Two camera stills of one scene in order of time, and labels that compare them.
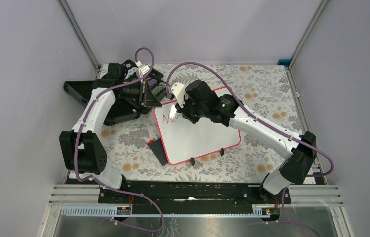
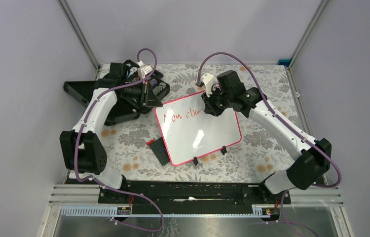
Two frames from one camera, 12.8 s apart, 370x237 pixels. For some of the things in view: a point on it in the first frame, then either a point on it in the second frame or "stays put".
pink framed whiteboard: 183,141 stays put
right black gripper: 194,119 → 209,108
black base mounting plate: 192,197 stays put
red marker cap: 150,142 stays put
